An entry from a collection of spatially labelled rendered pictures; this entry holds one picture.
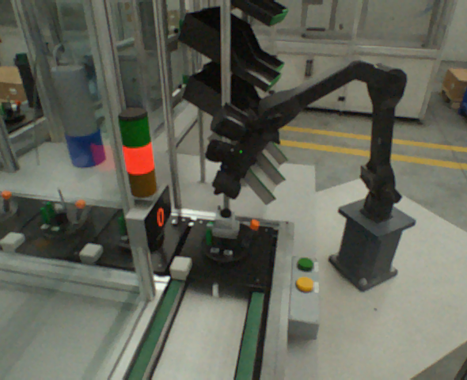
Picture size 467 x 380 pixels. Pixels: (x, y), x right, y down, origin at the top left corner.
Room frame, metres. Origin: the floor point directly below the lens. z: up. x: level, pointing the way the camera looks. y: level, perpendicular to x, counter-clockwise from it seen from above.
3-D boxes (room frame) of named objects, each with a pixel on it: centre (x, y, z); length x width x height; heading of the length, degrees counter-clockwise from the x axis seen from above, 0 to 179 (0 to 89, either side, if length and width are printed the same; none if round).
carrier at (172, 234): (0.76, 0.26, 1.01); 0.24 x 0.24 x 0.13; 79
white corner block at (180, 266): (0.64, 0.13, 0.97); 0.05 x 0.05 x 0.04; 79
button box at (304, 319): (0.59, -0.18, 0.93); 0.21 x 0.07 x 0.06; 169
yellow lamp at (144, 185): (0.55, 0.16, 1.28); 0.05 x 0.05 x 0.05
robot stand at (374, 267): (0.75, -0.40, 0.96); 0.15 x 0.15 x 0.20; 27
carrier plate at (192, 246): (0.71, 0.01, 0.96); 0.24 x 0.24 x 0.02; 79
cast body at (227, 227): (0.71, 0.02, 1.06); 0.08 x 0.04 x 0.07; 79
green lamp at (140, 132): (0.55, 0.16, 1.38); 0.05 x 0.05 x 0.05
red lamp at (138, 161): (0.55, 0.16, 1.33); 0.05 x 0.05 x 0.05
